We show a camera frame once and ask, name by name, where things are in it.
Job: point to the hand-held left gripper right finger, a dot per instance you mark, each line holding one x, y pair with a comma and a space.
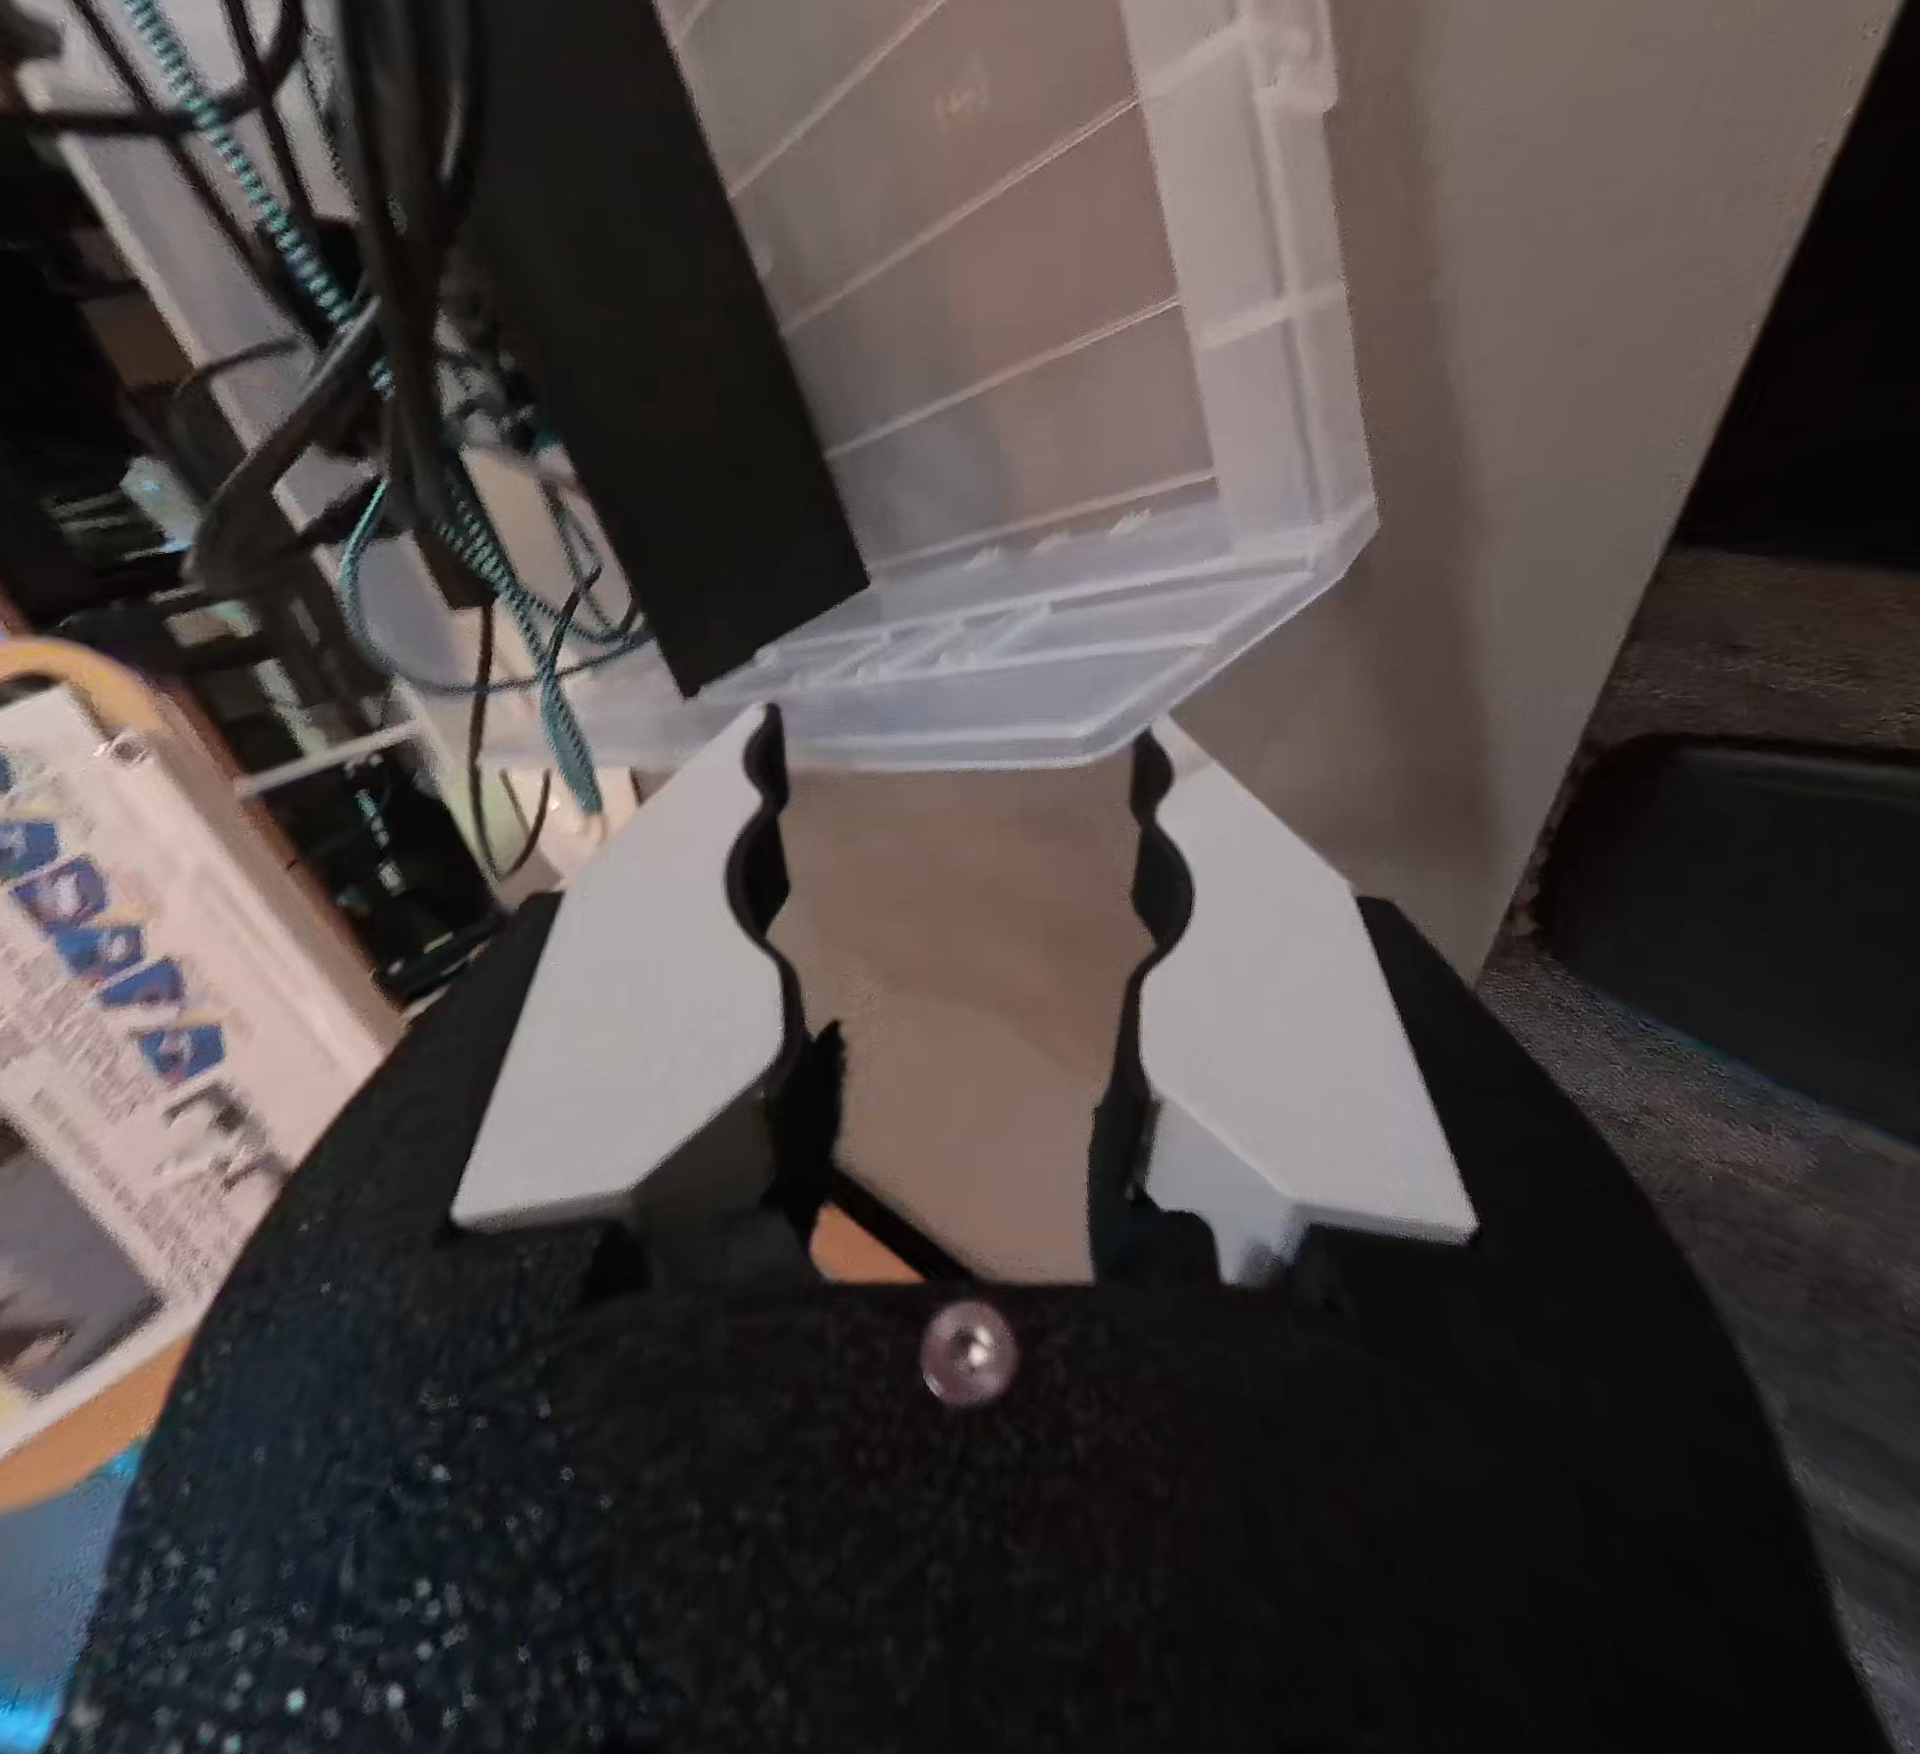
1306, 1035

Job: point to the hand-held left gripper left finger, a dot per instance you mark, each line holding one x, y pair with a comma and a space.
630, 1035

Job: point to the black usb hub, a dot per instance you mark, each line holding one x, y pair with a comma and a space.
630, 284

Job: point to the clear plastic bin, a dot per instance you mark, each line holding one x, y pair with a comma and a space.
1048, 210

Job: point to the dark rounded container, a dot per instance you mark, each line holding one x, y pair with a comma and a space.
1755, 913

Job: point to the printed instruction poster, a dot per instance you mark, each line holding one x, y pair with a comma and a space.
89, 1035

